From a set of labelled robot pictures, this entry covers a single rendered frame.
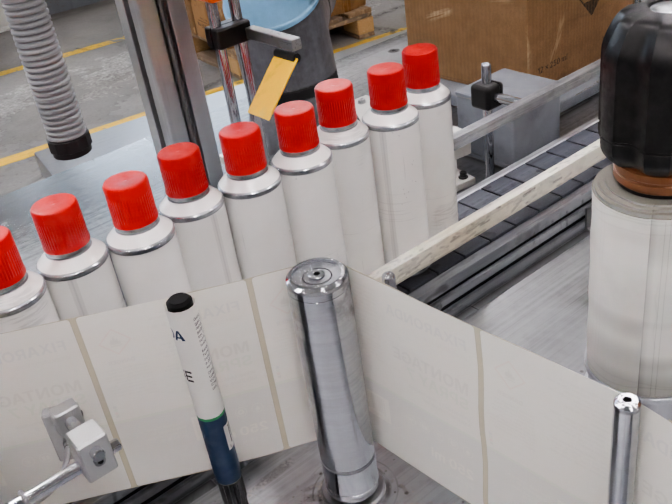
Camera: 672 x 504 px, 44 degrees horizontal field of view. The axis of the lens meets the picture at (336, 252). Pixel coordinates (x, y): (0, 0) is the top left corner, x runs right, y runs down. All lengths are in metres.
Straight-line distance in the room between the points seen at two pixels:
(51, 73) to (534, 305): 0.45
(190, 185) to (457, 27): 0.74
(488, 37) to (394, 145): 0.55
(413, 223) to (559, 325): 0.16
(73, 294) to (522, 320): 0.38
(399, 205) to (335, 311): 0.30
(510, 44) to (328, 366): 0.82
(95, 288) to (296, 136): 0.20
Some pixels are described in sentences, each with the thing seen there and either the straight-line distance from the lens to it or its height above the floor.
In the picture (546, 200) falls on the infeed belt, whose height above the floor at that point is 0.88.
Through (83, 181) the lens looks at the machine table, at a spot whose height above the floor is 0.83.
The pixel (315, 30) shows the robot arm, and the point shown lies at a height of 1.05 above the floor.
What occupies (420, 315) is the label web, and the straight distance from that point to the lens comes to 0.47.
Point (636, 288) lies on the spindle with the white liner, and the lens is 0.57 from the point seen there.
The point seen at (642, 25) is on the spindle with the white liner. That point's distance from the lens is 0.51.
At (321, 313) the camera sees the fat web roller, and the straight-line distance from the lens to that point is 0.48.
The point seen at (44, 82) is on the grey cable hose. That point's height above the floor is 1.14.
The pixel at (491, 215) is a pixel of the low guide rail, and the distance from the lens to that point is 0.84.
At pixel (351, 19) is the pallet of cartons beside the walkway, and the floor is 0.12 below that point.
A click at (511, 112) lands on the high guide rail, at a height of 0.96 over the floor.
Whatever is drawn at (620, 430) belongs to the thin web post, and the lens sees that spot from 0.40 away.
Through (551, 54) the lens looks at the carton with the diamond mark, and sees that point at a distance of 1.28.
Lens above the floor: 1.33
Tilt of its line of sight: 32 degrees down
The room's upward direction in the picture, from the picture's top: 9 degrees counter-clockwise
